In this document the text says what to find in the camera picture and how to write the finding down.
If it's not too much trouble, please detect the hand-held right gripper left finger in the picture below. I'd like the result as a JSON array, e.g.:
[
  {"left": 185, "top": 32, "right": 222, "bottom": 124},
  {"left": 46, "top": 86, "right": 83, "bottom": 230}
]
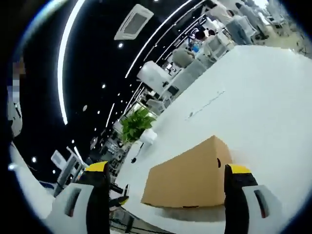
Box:
[{"left": 46, "top": 161, "right": 112, "bottom": 234}]

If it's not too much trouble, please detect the ceiling air conditioner vent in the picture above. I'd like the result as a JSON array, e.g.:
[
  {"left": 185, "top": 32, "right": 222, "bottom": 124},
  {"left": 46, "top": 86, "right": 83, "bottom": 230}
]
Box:
[{"left": 114, "top": 4, "right": 155, "bottom": 41}]

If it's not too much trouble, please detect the brown cardboard shoe box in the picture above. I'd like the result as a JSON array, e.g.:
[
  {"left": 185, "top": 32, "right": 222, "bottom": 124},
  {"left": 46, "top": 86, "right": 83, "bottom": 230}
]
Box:
[{"left": 141, "top": 135, "right": 234, "bottom": 210}]

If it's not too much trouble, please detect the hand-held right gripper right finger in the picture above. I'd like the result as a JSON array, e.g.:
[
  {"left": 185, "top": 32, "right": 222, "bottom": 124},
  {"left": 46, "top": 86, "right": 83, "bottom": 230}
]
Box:
[{"left": 223, "top": 163, "right": 281, "bottom": 234}]

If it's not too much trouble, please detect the black cable with plug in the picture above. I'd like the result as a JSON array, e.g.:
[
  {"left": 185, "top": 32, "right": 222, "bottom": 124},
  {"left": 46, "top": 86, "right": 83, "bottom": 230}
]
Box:
[{"left": 131, "top": 142, "right": 144, "bottom": 163}]

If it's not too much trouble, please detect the grey padded office chair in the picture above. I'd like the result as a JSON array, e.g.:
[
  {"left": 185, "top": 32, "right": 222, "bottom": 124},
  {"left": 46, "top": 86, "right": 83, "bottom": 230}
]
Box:
[{"left": 172, "top": 48, "right": 196, "bottom": 68}]

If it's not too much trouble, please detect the green plant in white pot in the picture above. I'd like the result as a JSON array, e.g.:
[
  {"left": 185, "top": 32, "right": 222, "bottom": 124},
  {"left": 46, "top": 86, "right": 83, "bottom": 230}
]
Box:
[{"left": 120, "top": 107, "right": 157, "bottom": 145}]

